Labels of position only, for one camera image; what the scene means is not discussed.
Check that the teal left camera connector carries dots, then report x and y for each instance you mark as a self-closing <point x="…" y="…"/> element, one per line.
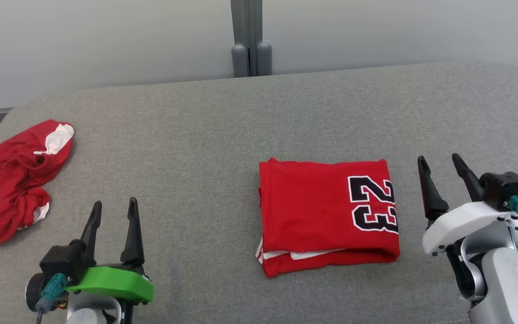
<point x="52" y="292"/>

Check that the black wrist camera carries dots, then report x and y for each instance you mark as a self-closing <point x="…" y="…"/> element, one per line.
<point x="61" y="263"/>
<point x="506" y="189"/>

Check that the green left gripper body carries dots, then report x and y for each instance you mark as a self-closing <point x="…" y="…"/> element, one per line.
<point x="110" y="283"/>

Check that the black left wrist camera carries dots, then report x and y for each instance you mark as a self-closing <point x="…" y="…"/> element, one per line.
<point x="61" y="263"/>

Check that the red jersey with white sleeves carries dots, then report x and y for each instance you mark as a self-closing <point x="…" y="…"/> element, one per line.
<point x="322" y="216"/>

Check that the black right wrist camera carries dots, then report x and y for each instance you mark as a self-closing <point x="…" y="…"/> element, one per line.
<point x="506" y="189"/>

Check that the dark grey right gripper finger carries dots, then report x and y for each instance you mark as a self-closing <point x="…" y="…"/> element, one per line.
<point x="430" y="193"/>
<point x="468" y="177"/>

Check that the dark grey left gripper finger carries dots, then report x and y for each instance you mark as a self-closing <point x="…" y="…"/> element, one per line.
<point x="133" y="238"/>
<point x="90" y="234"/>

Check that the grey metal partition post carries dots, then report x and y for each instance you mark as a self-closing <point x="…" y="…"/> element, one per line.
<point x="251" y="40"/>

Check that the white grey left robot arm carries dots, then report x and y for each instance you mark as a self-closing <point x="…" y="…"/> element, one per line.
<point x="88" y="310"/>

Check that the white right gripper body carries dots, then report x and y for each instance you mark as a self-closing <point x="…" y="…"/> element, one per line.
<point x="461" y="225"/>

